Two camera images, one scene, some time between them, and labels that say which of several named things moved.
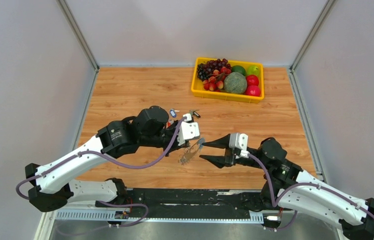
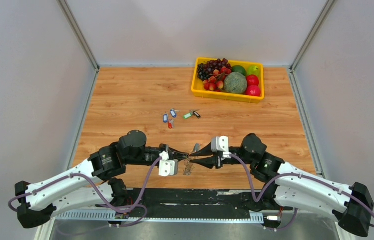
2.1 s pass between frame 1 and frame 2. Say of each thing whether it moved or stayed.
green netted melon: stayed
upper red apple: stayed
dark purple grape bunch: stayed
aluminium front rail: stayed
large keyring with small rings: moved
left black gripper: moved
